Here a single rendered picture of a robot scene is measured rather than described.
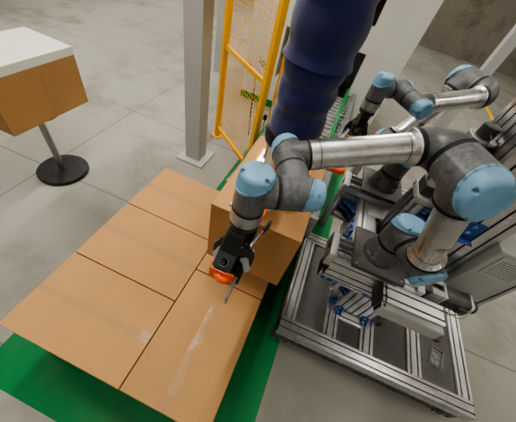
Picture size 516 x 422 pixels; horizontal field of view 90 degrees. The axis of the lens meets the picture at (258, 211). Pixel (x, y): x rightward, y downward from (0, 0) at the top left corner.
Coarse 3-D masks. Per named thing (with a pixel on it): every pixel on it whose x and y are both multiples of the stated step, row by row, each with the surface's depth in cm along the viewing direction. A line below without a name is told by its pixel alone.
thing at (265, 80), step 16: (240, 0) 204; (256, 0) 189; (288, 0) 164; (224, 16) 224; (240, 16) 210; (224, 32) 231; (272, 32) 179; (224, 48) 241; (272, 48) 184; (224, 64) 253; (272, 64) 193; (224, 80) 263; (240, 112) 253; (256, 112) 224; (224, 128) 293; (256, 128) 233; (240, 144) 271; (240, 160) 277
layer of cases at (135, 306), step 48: (144, 192) 169; (192, 192) 178; (96, 240) 142; (144, 240) 147; (192, 240) 153; (48, 288) 122; (96, 288) 126; (144, 288) 131; (192, 288) 135; (240, 288) 141; (48, 336) 110; (96, 336) 114; (144, 336) 117; (192, 336) 121; (240, 336) 125; (144, 384) 106; (192, 384) 109
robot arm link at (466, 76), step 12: (456, 72) 120; (468, 72) 116; (480, 72) 114; (444, 84) 123; (456, 84) 118; (468, 84) 115; (408, 120) 130; (420, 120) 127; (384, 132) 136; (396, 132) 131
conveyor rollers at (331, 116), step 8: (336, 104) 315; (344, 104) 320; (328, 112) 298; (336, 112) 297; (344, 112) 301; (328, 120) 285; (328, 128) 273; (336, 128) 273; (320, 136) 256; (336, 136) 267
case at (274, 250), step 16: (256, 144) 139; (320, 176) 132; (224, 192) 111; (224, 208) 105; (224, 224) 112; (272, 224) 105; (288, 224) 106; (304, 224) 108; (208, 240) 126; (272, 240) 108; (288, 240) 104; (256, 256) 120; (272, 256) 115; (288, 256) 111; (256, 272) 130; (272, 272) 124
